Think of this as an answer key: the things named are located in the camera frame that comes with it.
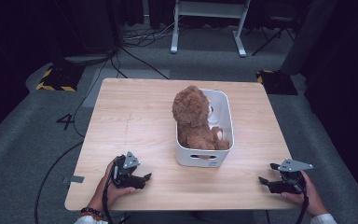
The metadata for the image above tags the dark bead bracelet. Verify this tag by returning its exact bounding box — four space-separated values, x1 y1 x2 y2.
79 206 104 219

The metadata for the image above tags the right hand-held gripper cable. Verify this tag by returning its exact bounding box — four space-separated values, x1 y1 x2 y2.
294 178 311 224

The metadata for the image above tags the person's dark lap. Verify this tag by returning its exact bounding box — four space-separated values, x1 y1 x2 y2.
123 210 257 224

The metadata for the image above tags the thick black floor cable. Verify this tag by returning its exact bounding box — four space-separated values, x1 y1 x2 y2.
33 141 86 224

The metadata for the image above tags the grey tape piece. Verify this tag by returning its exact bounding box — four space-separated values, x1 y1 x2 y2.
62 175 86 185

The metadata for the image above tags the left hand-held gripper cable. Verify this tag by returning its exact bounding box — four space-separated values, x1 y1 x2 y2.
102 169 131 224

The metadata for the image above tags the brown teddy bear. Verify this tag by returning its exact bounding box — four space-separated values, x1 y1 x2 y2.
171 85 231 161

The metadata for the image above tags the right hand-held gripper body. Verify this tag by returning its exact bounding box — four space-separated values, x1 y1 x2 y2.
275 158 314 195

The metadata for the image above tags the black tripod stand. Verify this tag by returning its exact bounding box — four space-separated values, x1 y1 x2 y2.
251 14 296 58

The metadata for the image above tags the grey curtain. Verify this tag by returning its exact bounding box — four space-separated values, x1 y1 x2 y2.
280 0 339 77

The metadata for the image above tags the bundle of floor cables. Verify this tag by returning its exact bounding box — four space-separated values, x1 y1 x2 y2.
121 18 176 49

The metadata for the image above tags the white metal desk frame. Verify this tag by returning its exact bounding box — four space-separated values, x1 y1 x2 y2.
170 0 252 58

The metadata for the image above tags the white plastic storage basket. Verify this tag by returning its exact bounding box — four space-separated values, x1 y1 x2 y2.
175 88 235 169

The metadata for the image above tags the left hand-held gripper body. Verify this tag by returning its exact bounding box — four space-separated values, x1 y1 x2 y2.
111 150 142 189

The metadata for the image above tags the person's right hand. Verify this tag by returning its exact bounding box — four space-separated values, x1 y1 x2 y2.
280 170 329 217

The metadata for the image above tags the person's left hand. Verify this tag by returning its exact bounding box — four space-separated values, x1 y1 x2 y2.
88 158 138 214

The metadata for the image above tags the black yellow striped base plate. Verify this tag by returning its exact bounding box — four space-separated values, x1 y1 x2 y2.
35 63 86 93
255 69 299 96

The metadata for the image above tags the thin black floor cable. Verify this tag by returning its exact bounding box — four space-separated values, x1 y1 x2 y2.
72 57 110 138

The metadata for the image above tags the hand-held gripper cable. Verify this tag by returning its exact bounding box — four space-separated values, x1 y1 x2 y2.
294 178 311 224
102 169 131 224

